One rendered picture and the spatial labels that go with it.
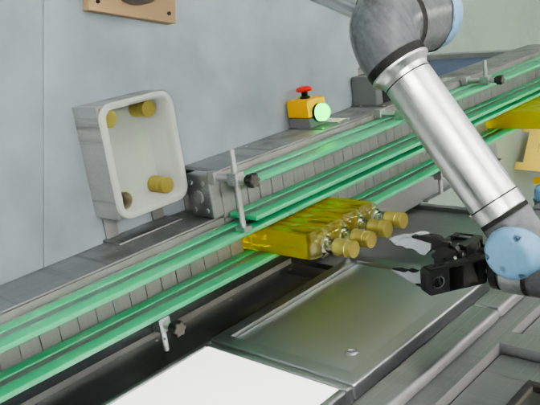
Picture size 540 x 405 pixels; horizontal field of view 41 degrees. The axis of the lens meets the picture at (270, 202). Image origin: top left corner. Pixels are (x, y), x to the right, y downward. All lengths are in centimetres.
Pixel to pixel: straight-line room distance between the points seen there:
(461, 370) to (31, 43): 94
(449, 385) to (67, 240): 75
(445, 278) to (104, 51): 78
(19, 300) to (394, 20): 75
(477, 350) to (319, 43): 96
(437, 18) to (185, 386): 73
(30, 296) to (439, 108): 73
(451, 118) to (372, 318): 49
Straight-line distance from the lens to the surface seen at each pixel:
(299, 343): 135
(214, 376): 129
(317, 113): 180
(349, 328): 139
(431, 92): 108
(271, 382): 124
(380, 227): 149
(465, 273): 125
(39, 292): 131
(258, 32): 178
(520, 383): 128
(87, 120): 141
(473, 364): 129
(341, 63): 202
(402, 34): 110
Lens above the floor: 198
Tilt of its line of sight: 42 degrees down
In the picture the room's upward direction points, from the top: 97 degrees clockwise
